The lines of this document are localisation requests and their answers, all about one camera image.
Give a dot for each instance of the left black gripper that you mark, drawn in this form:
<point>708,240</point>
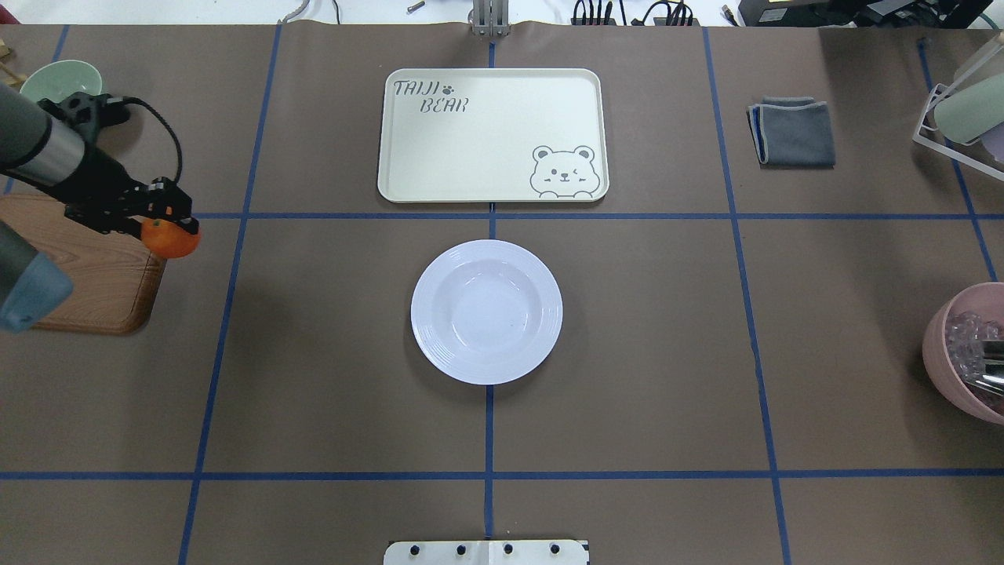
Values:
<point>100,179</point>

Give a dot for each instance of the metal scoop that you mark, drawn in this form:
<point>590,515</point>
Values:
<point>990,369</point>

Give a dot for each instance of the aluminium frame post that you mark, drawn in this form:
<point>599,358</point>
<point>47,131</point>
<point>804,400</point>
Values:
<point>490,18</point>

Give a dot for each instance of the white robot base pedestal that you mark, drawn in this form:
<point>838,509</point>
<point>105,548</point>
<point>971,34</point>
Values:
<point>527,551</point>

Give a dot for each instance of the orange fruit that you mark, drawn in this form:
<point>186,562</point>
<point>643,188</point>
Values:
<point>171,247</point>

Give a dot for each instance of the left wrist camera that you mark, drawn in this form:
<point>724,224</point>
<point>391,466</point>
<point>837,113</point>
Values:
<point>88,114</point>

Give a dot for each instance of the green bowl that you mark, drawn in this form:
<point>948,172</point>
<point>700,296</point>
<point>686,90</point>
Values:
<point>60,79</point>

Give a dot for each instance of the folded grey cloth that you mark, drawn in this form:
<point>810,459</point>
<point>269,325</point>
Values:
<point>792,132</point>

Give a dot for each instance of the white cup rack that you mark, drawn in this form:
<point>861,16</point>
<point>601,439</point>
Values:
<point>927,133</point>

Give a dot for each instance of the cream bear serving tray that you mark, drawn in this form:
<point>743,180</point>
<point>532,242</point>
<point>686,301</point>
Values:
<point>472,135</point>

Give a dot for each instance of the wooden tray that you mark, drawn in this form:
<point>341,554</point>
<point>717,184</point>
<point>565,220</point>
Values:
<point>115,277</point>

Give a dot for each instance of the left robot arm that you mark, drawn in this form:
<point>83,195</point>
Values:
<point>40,152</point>

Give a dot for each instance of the white round plate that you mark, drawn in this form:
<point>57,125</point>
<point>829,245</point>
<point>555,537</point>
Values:
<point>486,312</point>

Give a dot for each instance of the purple cup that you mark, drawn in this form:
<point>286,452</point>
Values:
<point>993,142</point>

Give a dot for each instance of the green pastel cup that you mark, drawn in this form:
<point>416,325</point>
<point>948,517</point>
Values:
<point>964,116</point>

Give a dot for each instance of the power strip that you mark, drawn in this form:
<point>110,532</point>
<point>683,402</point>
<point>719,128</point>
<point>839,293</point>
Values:
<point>633,14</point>

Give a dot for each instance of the pink bowl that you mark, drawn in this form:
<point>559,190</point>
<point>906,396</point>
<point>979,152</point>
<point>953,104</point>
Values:
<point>953,352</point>

